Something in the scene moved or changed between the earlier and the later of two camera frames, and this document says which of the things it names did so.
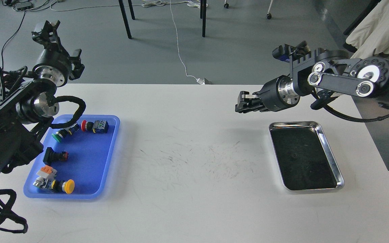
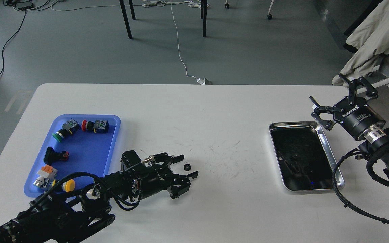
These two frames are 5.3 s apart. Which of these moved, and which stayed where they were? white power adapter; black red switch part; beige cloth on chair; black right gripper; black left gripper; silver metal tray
Moved: black left gripper; black right gripper
Stayed: silver metal tray; white power adapter; beige cloth on chair; black red switch part
